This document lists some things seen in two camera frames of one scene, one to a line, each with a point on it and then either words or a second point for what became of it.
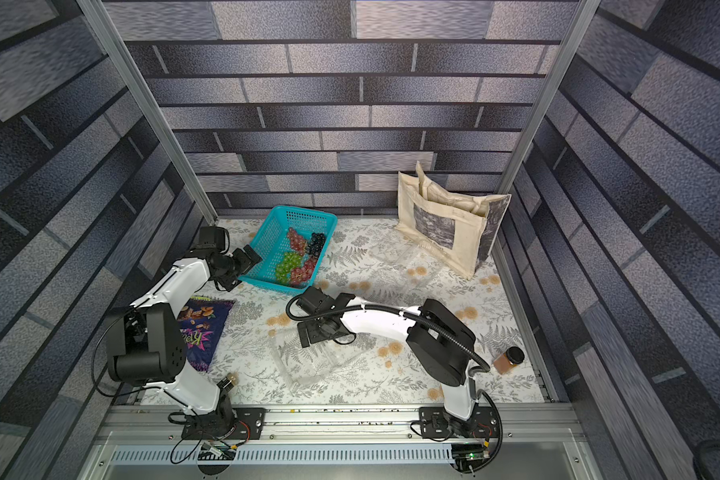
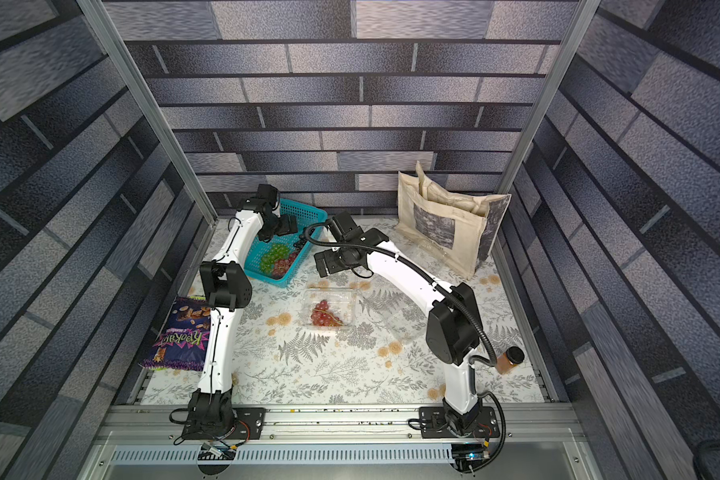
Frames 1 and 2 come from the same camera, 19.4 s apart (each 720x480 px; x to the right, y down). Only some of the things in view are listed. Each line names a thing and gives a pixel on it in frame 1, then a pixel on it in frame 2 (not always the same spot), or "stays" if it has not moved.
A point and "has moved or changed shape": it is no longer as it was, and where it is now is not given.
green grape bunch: (290, 261) → (275, 253)
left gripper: (247, 262) → (285, 228)
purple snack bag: (201, 320) stays
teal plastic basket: (293, 245) has moved or changed shape
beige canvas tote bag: (463, 229) stays
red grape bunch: (300, 275) → (281, 266)
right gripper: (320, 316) → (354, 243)
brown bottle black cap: (509, 359) stays
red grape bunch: (296, 241) has moved or changed shape
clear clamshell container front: (304, 368) has moved or changed shape
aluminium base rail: (146, 443) stays
